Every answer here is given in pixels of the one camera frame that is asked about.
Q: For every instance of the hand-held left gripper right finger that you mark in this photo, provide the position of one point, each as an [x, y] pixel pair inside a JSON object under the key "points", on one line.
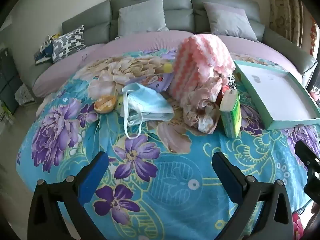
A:
{"points": [[226, 172]]}

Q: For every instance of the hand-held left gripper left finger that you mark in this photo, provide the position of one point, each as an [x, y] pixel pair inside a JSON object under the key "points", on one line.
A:
{"points": [[92, 173]]}

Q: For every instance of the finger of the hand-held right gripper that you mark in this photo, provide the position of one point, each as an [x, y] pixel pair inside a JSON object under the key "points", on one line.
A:
{"points": [[308, 155]]}

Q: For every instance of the green tissue pack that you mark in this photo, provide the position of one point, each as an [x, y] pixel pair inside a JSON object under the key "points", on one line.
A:
{"points": [[231, 120]]}

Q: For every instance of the pink frilly cloth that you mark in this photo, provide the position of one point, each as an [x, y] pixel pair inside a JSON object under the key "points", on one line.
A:
{"points": [[200, 120]]}

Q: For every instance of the teal shallow box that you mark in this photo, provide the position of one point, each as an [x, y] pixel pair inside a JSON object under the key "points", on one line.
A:
{"points": [[272, 92]]}

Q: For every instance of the cream lace cloth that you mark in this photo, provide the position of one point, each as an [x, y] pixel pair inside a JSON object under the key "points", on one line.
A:
{"points": [[207, 92]]}

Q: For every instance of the leopard print cloth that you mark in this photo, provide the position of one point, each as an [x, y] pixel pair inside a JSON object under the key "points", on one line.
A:
{"points": [[232, 81]]}

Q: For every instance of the blue face mask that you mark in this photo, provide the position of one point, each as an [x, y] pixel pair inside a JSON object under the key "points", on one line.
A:
{"points": [[147, 100]]}

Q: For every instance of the purple tissue pack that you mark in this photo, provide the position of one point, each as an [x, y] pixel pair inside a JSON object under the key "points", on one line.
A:
{"points": [[155, 81]]}

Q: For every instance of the pink white knitted cloth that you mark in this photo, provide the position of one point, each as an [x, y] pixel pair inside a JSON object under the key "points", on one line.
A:
{"points": [[200, 55]]}

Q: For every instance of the red floral cloth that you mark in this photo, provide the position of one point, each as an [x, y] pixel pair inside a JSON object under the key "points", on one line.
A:
{"points": [[300, 226]]}

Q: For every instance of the floral printed blanket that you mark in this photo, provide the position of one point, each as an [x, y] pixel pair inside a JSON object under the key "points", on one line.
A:
{"points": [[175, 155]]}

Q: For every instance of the orange round toy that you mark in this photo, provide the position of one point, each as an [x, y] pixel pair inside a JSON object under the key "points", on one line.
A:
{"points": [[105, 103]]}

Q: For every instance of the light green cloth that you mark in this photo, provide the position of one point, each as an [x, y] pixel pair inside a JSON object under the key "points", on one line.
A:
{"points": [[120, 103]]}

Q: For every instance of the white patterned box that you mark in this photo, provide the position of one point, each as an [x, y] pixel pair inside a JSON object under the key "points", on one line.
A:
{"points": [[25, 93]]}

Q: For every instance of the colourful box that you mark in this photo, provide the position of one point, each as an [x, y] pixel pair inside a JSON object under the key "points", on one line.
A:
{"points": [[6, 112]]}

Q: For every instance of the red hanging decoration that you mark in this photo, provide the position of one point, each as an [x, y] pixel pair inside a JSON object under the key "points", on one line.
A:
{"points": [[315, 35]]}

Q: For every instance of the dark cabinet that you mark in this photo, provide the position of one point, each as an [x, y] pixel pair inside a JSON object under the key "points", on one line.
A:
{"points": [[8, 80]]}

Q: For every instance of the stack of books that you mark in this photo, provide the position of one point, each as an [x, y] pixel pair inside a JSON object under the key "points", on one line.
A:
{"points": [[43, 53]]}

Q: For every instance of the black white patterned pillow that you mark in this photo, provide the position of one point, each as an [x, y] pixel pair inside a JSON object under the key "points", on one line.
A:
{"points": [[68, 42]]}

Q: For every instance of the purple sofa seat cover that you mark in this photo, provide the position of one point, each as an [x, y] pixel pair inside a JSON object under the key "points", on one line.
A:
{"points": [[140, 43]]}

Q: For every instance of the floral curtain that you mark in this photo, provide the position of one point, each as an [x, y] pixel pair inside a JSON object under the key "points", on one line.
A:
{"points": [[287, 7]]}

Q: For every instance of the grey and purple pillow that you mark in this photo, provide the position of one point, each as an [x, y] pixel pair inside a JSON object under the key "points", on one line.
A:
{"points": [[230, 22]]}

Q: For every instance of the plain grey pillow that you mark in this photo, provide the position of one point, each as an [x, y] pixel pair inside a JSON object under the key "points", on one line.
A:
{"points": [[142, 17]]}

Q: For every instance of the grey sofa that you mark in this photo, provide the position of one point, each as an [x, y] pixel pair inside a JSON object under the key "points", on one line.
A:
{"points": [[180, 7]]}

